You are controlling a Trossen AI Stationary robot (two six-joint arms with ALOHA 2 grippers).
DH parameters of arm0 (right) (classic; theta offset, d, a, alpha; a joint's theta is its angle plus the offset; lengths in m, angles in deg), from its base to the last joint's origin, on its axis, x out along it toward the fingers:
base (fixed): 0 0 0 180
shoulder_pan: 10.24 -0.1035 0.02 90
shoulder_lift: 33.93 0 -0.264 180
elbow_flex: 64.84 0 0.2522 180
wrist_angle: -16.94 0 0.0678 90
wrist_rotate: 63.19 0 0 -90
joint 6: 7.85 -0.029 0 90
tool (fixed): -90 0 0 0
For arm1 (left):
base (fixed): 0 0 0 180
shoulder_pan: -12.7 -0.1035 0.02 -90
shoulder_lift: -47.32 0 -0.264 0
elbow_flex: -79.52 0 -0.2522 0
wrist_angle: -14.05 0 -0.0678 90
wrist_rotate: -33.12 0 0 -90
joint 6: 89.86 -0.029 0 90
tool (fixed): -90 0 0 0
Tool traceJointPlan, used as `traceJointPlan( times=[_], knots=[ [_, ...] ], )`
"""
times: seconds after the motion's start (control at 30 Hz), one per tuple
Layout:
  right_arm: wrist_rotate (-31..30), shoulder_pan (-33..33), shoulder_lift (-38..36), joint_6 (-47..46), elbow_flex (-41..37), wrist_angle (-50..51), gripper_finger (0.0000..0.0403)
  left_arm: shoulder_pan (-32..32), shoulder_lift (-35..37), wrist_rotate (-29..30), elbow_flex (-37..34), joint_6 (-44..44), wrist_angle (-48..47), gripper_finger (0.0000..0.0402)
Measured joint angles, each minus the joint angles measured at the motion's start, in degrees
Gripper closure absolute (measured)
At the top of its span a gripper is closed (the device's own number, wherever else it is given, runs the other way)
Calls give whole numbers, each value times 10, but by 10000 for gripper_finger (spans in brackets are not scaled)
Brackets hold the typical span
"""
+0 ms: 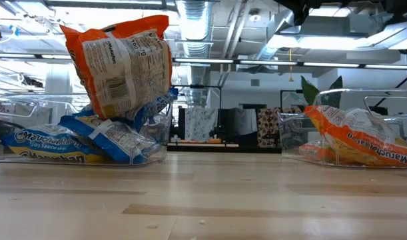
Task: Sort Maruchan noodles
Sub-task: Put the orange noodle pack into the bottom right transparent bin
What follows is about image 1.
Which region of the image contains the blue Maruchan noodle pack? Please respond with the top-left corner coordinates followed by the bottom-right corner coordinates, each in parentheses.
top-left (1, 123), bottom-right (106, 165)
top-left (131, 87), bottom-right (180, 133)
top-left (57, 114), bottom-right (161, 165)

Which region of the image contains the orange Maruchan noodle pack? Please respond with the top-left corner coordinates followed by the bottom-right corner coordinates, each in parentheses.
top-left (303, 105), bottom-right (407, 167)
top-left (59, 14), bottom-right (174, 121)

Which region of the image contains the white patterned cloth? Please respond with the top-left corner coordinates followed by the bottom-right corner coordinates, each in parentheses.
top-left (185, 106), bottom-right (220, 141)

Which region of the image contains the brown patterned cloth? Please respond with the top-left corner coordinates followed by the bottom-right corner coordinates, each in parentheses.
top-left (256, 107), bottom-right (302, 148)

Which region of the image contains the clear plastic bin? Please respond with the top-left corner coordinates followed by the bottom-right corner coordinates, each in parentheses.
top-left (0, 94), bottom-right (173, 168)
top-left (276, 87), bottom-right (407, 169)

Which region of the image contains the artificial plant in white pot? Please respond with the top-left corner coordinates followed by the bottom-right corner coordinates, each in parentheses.
top-left (300, 75), bottom-right (344, 109)

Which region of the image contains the silver air duct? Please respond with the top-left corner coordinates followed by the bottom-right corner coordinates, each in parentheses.
top-left (176, 0), bottom-right (213, 59)

